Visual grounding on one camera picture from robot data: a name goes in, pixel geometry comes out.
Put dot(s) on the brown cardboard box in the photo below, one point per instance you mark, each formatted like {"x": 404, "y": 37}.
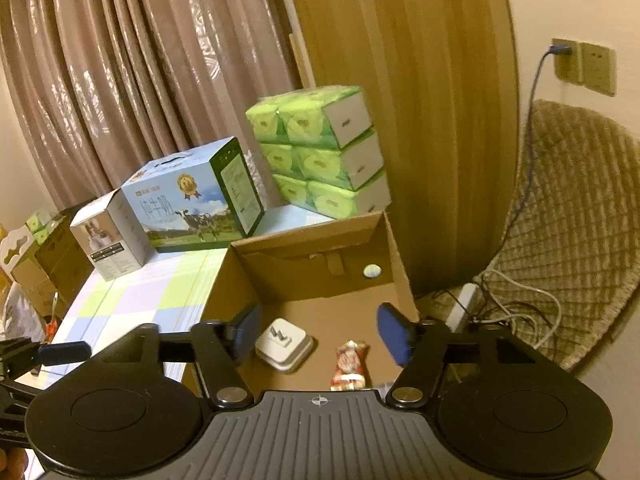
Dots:
{"x": 327, "y": 279}

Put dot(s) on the wall power socket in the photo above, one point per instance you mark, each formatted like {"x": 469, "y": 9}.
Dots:
{"x": 567, "y": 56}

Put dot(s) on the green tissue pack stack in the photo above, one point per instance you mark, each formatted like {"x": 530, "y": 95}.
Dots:
{"x": 322, "y": 149}

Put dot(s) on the wooden door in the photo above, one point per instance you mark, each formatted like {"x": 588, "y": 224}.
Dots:
{"x": 440, "y": 81}

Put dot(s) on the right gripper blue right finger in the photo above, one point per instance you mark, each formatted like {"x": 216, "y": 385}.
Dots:
{"x": 419, "y": 349}

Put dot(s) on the brown boxes on floor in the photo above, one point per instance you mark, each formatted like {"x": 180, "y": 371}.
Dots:
{"x": 51, "y": 270}

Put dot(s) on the white power adapter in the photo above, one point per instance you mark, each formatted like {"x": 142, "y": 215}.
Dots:
{"x": 284, "y": 346}

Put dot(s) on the person left hand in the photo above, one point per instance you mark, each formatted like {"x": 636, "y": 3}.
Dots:
{"x": 13, "y": 463}

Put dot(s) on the blue milk carton box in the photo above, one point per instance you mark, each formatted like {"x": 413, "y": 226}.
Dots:
{"x": 196, "y": 199}

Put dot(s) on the white printed plastic bag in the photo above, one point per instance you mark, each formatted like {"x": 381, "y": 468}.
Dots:
{"x": 18, "y": 317}

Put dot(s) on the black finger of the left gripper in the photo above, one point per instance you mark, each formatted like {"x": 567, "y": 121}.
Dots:
{"x": 67, "y": 353}

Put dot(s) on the white product box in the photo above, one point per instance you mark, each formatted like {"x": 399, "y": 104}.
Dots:
{"x": 111, "y": 236}

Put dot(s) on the quilted brown chair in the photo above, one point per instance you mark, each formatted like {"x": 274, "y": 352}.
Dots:
{"x": 570, "y": 261}

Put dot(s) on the brown curtain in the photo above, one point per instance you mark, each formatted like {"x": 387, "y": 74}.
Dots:
{"x": 100, "y": 87}

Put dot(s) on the red snack packet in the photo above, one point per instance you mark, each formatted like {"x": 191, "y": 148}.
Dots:
{"x": 351, "y": 371}

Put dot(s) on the checkered bed sheet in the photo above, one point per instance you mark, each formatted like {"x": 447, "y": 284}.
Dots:
{"x": 171, "y": 290}

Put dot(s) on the white power strip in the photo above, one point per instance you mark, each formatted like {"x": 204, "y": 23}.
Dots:
{"x": 464, "y": 306}

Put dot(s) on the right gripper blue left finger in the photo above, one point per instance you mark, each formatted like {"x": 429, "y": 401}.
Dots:
{"x": 219, "y": 349}

